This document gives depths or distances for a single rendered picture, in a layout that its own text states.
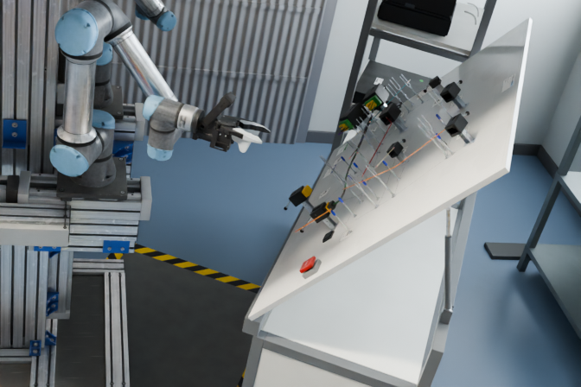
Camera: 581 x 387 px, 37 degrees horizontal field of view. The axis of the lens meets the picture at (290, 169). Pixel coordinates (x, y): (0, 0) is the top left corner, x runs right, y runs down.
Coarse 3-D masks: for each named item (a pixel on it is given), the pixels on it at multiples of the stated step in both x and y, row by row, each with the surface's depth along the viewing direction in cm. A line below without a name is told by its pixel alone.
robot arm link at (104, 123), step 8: (96, 112) 279; (104, 112) 280; (96, 120) 274; (104, 120) 275; (112, 120) 278; (96, 128) 274; (104, 128) 274; (112, 128) 278; (104, 136) 275; (112, 136) 281; (104, 144) 275; (112, 144) 283; (104, 152) 280
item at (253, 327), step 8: (328, 160) 381; (272, 264) 315; (256, 296) 300; (248, 312) 293; (248, 320) 290; (256, 320) 290; (264, 320) 297; (248, 328) 292; (256, 328) 291; (256, 336) 293
